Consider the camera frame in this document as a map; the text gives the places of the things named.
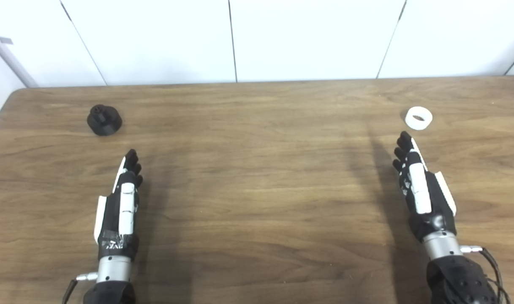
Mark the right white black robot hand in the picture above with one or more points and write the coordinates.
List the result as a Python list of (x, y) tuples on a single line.
[(421, 190)]

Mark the round black part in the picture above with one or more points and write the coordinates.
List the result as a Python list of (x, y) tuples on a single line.
[(104, 122)]

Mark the grey wall corner trim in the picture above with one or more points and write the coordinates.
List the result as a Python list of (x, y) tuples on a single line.
[(12, 59)]

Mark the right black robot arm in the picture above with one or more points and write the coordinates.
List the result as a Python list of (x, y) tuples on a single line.
[(455, 278)]

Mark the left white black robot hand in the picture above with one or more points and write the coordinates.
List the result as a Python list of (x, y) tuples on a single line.
[(126, 211)]

